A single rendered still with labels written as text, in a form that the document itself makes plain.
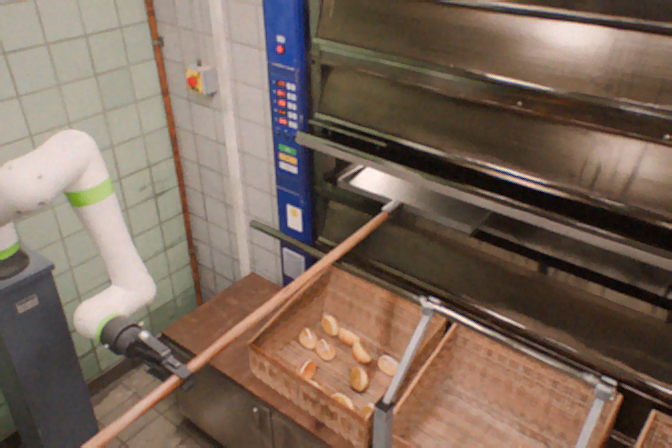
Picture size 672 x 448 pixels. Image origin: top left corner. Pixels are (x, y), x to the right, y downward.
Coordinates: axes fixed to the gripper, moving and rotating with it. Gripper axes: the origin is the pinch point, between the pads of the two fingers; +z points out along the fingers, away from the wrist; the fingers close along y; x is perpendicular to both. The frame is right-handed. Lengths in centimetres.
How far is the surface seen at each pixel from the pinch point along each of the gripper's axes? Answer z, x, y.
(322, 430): 6, -46, 60
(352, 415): 18, -47, 46
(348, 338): -10, -82, 54
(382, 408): 35, -38, 22
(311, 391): 0, -49, 48
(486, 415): 47, -85, 58
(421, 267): 11, -97, 19
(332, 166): -35, -104, -4
